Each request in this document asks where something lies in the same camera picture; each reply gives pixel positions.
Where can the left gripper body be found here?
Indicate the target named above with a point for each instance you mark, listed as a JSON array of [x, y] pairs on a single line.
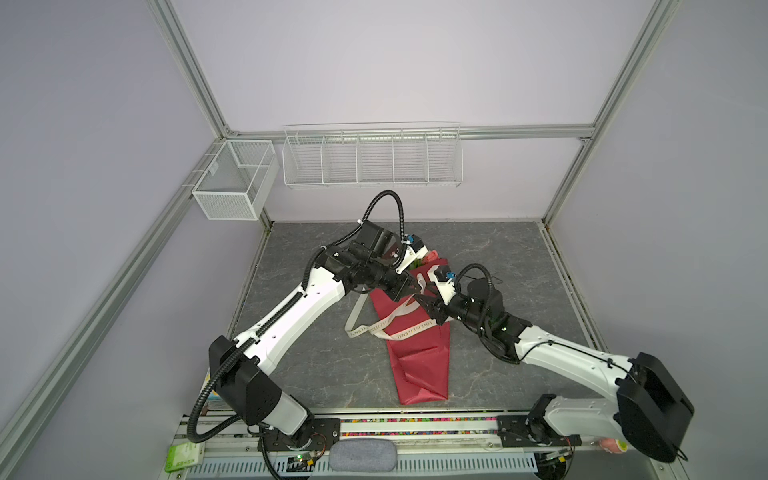
[[385, 277]]

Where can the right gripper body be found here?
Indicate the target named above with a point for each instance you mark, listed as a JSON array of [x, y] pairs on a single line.
[[459, 311]]

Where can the single pink fake rose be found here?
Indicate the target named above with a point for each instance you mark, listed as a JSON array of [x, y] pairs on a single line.
[[431, 256]]

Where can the cream ribbon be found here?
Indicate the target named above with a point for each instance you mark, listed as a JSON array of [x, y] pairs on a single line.
[[378, 329]]

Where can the red wrapping paper sheet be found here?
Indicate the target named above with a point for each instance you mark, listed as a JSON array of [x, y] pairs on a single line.
[[420, 364]]

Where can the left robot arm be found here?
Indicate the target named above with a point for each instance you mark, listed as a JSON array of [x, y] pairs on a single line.
[[240, 387]]

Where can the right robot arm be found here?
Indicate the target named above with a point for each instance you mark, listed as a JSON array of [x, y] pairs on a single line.
[[637, 399]]

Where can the white mesh box basket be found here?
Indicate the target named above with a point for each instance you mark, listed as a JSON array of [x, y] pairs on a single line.
[[237, 181]]

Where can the grey foam pad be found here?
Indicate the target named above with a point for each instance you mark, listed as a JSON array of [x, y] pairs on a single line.
[[364, 455]]

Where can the pink round object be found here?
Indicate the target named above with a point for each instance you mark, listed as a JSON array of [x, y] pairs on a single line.
[[613, 446]]

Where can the green white packet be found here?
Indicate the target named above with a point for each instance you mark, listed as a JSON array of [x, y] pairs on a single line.
[[184, 455]]

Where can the white wire shelf basket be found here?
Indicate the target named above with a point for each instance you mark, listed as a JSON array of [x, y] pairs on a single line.
[[372, 154]]

